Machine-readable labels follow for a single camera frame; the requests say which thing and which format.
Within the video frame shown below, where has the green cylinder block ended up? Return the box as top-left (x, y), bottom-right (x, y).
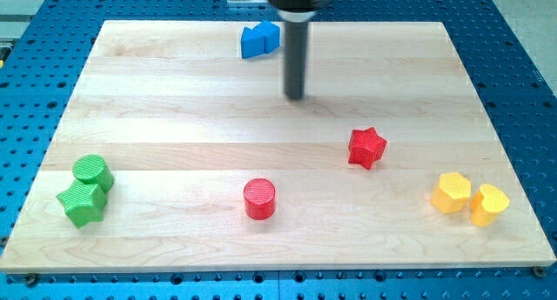
top-left (72, 154), bottom-right (114, 192)

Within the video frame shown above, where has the red star block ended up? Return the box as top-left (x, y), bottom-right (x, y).
top-left (348, 127), bottom-right (387, 170)

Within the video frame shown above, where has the green star block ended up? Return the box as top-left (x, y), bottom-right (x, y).
top-left (57, 179), bottom-right (108, 229)

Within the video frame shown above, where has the red cylinder block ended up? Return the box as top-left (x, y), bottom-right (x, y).
top-left (243, 178), bottom-right (276, 220)

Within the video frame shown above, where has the wooden board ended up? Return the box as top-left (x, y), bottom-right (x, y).
top-left (1, 21), bottom-right (555, 274)

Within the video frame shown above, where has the blue cube block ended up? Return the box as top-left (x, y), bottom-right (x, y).
top-left (253, 20), bottom-right (280, 54)

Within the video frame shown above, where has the blue perforated metal table plate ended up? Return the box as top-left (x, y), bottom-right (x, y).
top-left (1, 0), bottom-right (556, 299)

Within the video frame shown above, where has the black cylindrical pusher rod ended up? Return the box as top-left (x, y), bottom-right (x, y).
top-left (284, 21), bottom-right (308, 100)

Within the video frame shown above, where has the blue triangle block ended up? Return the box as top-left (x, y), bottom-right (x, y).
top-left (240, 27), bottom-right (265, 59)

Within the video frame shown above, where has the yellow heart block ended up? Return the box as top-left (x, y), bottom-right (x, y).
top-left (470, 183), bottom-right (510, 227)

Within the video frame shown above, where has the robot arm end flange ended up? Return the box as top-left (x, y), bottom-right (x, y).
top-left (267, 0), bottom-right (332, 23)

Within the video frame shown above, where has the yellow hexagon block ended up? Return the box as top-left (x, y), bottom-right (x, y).
top-left (430, 172), bottom-right (472, 214)

